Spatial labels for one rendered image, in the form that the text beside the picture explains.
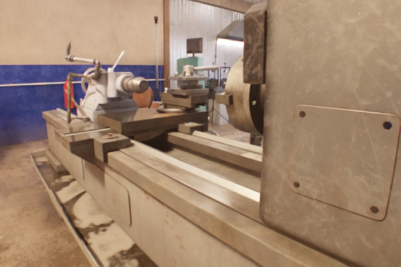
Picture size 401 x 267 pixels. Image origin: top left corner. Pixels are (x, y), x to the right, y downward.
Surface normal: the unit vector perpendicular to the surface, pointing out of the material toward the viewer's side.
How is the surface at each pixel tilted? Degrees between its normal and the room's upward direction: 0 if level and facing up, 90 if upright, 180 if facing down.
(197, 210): 90
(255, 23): 90
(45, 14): 90
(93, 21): 90
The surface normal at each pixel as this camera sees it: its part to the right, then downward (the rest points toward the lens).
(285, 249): 0.00, -0.99
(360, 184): -0.74, 0.11
